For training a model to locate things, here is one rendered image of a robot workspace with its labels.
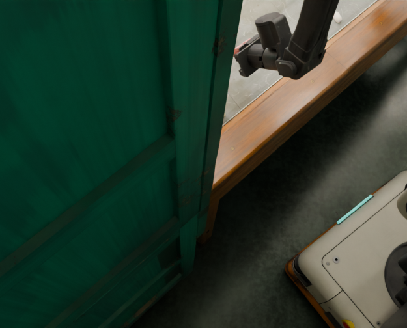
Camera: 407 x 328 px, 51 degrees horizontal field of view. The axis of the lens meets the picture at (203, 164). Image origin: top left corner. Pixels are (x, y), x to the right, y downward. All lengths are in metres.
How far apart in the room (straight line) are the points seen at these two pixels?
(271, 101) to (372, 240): 0.70
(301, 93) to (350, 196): 0.87
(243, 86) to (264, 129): 0.16
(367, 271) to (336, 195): 0.47
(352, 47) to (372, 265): 0.75
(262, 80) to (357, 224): 0.68
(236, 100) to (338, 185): 0.92
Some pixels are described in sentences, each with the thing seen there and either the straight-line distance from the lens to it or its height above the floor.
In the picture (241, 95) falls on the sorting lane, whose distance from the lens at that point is 1.24.
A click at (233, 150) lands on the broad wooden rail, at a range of 1.13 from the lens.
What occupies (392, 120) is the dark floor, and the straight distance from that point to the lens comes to 2.26.
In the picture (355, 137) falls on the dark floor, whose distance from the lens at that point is 2.14.
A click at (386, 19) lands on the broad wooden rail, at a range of 1.49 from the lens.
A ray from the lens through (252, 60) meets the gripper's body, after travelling 1.06.
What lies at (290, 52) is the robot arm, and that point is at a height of 1.06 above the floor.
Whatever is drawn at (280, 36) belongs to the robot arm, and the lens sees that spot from 0.98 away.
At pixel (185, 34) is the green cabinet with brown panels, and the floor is 1.48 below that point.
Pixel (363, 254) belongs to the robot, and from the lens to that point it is 1.65.
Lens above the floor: 1.78
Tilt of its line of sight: 67 degrees down
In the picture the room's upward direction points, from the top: 5 degrees clockwise
